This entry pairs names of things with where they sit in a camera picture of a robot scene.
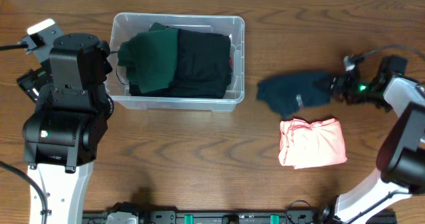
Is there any dark teal garment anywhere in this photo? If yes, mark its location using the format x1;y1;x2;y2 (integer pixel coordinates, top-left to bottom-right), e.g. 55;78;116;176
256;70;331;118

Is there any coral pink garment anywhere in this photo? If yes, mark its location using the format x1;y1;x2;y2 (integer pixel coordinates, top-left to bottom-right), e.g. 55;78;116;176
278;118;347;169

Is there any clear plastic storage container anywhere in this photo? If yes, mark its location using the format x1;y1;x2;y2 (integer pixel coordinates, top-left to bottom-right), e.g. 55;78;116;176
104;13;245;112

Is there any black mounting rail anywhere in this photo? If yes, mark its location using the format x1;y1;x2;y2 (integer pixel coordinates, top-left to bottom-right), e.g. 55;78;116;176
82;210;319;224

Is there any black garment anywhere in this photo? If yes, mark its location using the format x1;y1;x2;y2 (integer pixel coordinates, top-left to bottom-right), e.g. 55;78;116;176
129;29;232;99

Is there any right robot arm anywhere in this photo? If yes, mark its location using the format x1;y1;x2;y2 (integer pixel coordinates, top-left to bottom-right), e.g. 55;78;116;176
315;55;424;223

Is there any dark green garment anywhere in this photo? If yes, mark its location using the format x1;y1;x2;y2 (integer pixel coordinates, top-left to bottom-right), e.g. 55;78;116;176
118;23;179;94

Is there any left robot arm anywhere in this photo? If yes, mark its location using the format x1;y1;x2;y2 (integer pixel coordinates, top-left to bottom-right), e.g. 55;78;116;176
17;32;114;223

